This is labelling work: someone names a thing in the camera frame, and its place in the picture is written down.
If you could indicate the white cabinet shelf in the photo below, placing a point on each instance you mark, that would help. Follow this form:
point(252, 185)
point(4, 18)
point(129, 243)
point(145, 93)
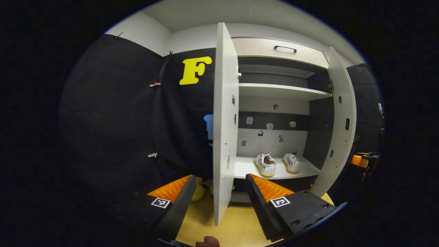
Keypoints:
point(274, 91)
point(245, 168)

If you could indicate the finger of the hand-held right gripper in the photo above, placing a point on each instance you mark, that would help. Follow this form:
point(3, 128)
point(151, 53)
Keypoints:
point(357, 160)

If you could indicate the white shoe cabinet door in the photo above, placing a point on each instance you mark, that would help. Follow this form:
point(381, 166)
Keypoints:
point(224, 120)
point(339, 144)

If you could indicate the light wooden floor panel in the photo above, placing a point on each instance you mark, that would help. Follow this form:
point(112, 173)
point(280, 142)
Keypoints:
point(236, 230)

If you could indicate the yellow green object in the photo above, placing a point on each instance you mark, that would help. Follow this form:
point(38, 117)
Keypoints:
point(199, 193)

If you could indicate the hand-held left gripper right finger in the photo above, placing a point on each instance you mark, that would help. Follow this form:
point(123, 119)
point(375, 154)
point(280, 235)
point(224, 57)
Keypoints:
point(262, 209)

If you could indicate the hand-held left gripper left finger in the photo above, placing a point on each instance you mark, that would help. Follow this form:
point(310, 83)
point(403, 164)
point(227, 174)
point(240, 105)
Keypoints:
point(178, 209)

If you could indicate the white shoe cabinet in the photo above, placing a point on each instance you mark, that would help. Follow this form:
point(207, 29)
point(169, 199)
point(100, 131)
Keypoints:
point(271, 142)

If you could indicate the white shoe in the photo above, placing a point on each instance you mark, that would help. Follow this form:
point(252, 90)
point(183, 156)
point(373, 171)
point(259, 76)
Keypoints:
point(291, 164)
point(265, 166)

